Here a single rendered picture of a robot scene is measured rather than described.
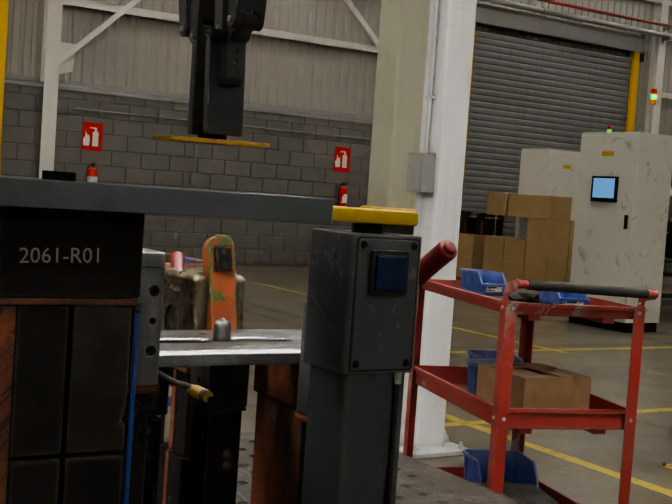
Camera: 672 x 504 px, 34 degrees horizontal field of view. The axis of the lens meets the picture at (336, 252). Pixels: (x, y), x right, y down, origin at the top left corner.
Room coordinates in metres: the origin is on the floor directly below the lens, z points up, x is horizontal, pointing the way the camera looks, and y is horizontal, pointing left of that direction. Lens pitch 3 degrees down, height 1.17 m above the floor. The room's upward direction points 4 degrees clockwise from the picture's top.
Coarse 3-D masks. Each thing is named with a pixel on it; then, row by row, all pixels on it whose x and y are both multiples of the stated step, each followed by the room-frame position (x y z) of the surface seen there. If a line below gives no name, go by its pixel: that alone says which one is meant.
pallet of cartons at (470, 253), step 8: (464, 240) 15.25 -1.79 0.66; (472, 240) 15.11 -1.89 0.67; (480, 240) 15.17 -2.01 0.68; (464, 248) 15.24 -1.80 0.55; (472, 248) 15.10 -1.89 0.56; (480, 248) 15.18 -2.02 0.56; (464, 256) 15.22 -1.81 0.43; (472, 256) 15.10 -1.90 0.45; (480, 256) 15.19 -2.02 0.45; (464, 264) 15.21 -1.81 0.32; (472, 264) 15.11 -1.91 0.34; (480, 264) 15.19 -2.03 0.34; (456, 272) 15.34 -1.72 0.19
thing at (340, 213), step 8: (336, 208) 0.88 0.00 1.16; (344, 208) 0.87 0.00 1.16; (352, 208) 0.86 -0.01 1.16; (360, 208) 0.85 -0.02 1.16; (368, 208) 0.88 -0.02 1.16; (376, 208) 0.90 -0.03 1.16; (336, 216) 0.88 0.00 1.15; (344, 216) 0.87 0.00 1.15; (352, 216) 0.86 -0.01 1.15; (360, 216) 0.85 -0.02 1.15; (368, 216) 0.86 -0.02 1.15; (376, 216) 0.86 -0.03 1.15; (384, 216) 0.86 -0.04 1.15; (392, 216) 0.87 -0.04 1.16; (400, 216) 0.87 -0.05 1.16; (408, 216) 0.88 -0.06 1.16; (416, 216) 0.88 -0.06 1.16; (352, 224) 0.89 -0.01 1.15; (360, 224) 0.88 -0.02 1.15; (368, 224) 0.88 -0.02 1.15; (376, 224) 0.88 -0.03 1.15; (384, 224) 0.87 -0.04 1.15; (392, 224) 0.87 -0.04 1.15; (400, 224) 0.87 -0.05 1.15; (408, 224) 0.88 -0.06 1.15; (416, 224) 0.88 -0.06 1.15; (360, 232) 0.88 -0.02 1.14; (368, 232) 0.88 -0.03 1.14; (376, 232) 0.88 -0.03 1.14
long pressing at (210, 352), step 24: (168, 336) 1.19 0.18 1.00; (192, 336) 1.21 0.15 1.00; (240, 336) 1.24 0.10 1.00; (264, 336) 1.25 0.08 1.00; (288, 336) 1.26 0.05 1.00; (168, 360) 1.06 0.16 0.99; (192, 360) 1.08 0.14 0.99; (216, 360) 1.09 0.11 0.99; (240, 360) 1.11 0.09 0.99; (264, 360) 1.12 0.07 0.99; (288, 360) 1.14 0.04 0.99
